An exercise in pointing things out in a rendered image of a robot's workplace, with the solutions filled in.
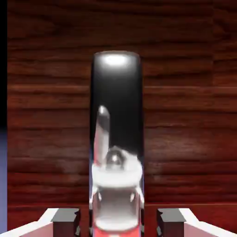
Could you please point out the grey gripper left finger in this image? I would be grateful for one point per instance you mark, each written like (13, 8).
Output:
(63, 222)

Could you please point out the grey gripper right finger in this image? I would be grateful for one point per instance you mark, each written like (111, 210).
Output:
(172, 222)

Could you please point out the dark wood cabinet door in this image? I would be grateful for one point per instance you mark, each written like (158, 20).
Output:
(185, 111)

